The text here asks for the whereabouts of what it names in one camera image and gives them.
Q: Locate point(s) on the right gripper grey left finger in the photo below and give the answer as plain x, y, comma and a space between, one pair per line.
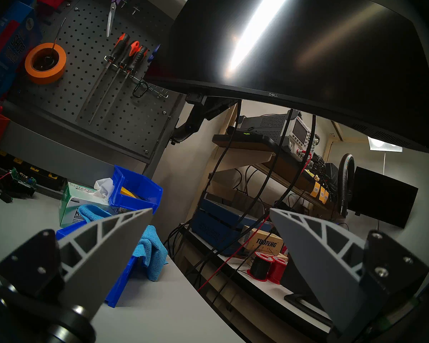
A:
103, 245

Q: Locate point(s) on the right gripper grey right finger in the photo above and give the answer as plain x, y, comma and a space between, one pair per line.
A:
325, 260

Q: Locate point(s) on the blue storage bin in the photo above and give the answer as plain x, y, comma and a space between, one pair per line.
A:
141, 187
119, 283

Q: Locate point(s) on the blue microfiber cloth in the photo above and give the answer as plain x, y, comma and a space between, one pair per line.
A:
150, 251

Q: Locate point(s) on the black flat monitor base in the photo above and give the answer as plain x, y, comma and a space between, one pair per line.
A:
302, 301

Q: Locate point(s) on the green white Kimtech tissue box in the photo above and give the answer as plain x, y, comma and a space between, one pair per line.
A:
71, 204

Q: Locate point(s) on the yellow item in bin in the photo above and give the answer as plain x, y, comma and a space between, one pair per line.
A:
127, 193

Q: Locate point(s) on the white tissue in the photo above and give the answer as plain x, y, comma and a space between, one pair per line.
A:
103, 188

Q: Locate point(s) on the cardboard Tuofeng box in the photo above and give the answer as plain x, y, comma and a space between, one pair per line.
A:
264, 242

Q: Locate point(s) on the yellow sticky note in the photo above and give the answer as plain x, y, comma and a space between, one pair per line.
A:
324, 195
315, 190

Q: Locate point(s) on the small black monitor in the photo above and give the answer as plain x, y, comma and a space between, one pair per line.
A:
382, 197

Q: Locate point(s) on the green circuit board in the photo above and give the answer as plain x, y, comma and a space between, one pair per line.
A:
21, 179

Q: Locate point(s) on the white lit lamp panel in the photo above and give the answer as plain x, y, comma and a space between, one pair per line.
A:
382, 144

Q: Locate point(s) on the grey oscilloscope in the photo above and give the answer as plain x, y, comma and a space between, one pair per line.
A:
298, 129

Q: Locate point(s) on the black flat shelf device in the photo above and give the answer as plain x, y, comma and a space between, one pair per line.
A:
236, 135

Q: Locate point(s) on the black carabiner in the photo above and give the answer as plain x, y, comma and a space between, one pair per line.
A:
134, 92

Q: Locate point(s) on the dark grey pegboard panel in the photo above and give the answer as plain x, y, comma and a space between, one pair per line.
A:
85, 78

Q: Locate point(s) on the orange tape roll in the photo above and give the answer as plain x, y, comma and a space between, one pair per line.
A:
31, 72

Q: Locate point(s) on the orange black screwdrivers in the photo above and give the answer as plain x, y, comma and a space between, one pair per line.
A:
133, 50

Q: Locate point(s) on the blue pliers on pegboard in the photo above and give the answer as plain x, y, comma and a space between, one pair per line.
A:
153, 53

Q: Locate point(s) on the black curved Dell monitor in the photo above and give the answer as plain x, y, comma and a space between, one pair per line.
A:
325, 60

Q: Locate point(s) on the blue cleaning cloths box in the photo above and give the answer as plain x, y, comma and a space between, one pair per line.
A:
7, 49

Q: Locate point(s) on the black rail yellow labels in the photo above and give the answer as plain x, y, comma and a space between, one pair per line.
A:
43, 174

